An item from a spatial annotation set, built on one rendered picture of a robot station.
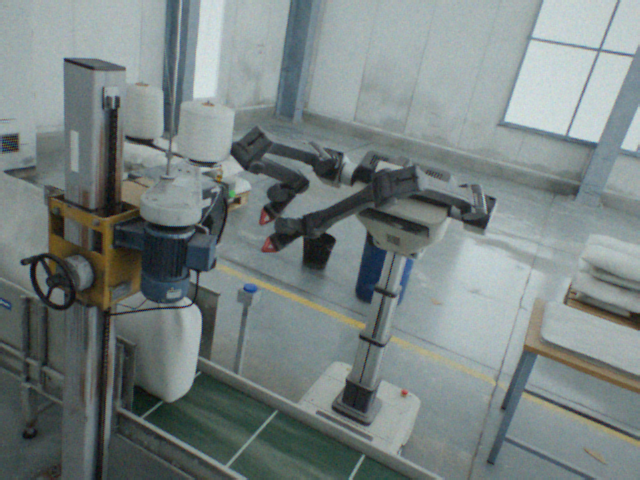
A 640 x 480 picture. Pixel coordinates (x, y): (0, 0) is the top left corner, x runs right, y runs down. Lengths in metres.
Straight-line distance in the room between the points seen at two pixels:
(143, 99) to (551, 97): 8.25
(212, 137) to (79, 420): 1.13
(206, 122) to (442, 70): 8.35
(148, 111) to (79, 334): 0.77
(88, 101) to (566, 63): 8.48
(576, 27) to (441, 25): 2.03
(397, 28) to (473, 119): 2.05
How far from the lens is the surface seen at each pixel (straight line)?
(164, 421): 2.40
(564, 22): 9.57
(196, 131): 1.67
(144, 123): 1.84
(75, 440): 2.27
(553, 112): 9.58
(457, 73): 9.77
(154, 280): 1.73
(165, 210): 1.60
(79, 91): 1.68
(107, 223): 1.71
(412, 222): 2.05
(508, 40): 9.65
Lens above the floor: 2.01
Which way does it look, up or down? 23 degrees down
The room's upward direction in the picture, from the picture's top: 11 degrees clockwise
